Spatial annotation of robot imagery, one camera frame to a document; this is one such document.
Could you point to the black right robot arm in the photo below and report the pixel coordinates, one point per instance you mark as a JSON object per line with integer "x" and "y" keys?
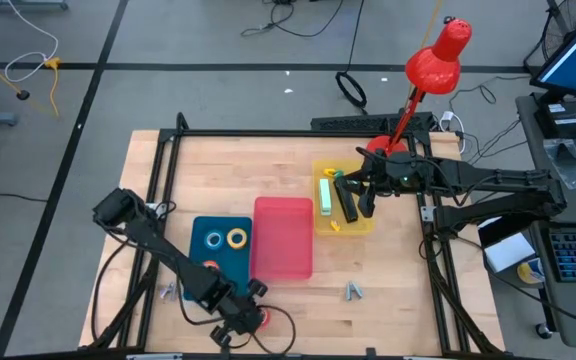
{"x": 508, "y": 177}

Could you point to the pink translucent plastic bin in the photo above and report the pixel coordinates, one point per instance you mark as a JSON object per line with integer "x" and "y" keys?
{"x": 283, "y": 240}

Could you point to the white power adapter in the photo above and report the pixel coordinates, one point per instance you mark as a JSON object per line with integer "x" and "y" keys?
{"x": 447, "y": 117}

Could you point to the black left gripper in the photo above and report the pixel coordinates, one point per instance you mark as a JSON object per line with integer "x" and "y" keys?
{"x": 240, "y": 312}

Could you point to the yellow translucent plastic bin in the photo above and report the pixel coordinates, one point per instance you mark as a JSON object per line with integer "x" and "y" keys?
{"x": 353, "y": 227}

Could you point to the blue plastic bin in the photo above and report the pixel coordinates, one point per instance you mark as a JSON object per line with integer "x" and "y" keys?
{"x": 195, "y": 235}

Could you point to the yellow mini stapler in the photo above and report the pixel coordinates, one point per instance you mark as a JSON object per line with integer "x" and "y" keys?
{"x": 335, "y": 226}
{"x": 329, "y": 172}

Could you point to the mint green stapler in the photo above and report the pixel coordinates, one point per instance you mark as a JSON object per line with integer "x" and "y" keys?
{"x": 325, "y": 197}

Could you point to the red tape roll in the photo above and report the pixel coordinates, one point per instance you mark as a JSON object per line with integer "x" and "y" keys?
{"x": 267, "y": 320}

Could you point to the black floor fan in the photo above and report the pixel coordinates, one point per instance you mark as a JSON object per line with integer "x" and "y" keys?
{"x": 553, "y": 30}

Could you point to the grey staple remover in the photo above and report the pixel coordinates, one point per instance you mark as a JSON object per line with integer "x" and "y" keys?
{"x": 168, "y": 290}
{"x": 352, "y": 291}

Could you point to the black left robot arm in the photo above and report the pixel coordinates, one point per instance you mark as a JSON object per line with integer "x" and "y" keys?
{"x": 168, "y": 252}

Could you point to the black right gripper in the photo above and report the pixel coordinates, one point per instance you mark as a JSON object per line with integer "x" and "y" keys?
{"x": 398, "y": 175}

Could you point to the black mini computer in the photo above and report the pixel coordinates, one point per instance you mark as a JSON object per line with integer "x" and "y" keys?
{"x": 563, "y": 120}

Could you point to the black caster wheel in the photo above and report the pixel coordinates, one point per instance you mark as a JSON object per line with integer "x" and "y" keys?
{"x": 543, "y": 330}

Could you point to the clear plastic bag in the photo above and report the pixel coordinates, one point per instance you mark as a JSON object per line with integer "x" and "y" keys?
{"x": 568, "y": 165}

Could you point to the green mini stapler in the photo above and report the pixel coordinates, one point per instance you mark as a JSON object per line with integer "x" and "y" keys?
{"x": 339, "y": 174}

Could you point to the black stapler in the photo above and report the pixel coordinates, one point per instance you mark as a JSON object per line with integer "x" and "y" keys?
{"x": 346, "y": 205}

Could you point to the red desk lamp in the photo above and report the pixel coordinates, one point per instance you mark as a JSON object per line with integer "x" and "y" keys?
{"x": 435, "y": 67}

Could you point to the black perforated bar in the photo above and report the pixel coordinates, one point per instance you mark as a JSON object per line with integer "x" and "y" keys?
{"x": 348, "y": 123}

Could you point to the black aluminium table frame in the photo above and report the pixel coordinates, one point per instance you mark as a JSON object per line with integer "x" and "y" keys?
{"x": 293, "y": 133}

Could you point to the orange tape roll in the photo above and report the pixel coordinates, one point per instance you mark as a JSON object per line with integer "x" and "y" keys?
{"x": 210, "y": 263}

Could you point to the white cardboard box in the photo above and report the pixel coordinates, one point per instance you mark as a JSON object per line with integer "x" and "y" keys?
{"x": 508, "y": 252}

